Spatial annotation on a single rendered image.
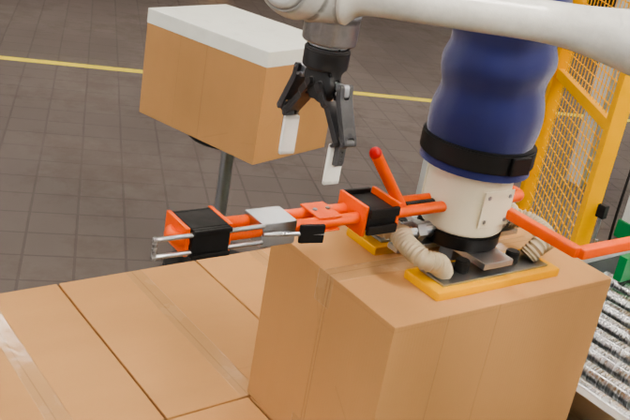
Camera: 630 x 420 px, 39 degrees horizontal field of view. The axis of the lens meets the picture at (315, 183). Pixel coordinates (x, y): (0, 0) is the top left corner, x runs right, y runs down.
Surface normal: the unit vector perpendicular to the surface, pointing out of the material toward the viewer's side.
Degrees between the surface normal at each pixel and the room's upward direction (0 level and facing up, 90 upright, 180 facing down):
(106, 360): 0
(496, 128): 87
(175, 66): 90
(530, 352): 90
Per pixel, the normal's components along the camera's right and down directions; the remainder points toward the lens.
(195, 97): -0.63, 0.18
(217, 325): 0.16, -0.92
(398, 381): 0.55, 0.39
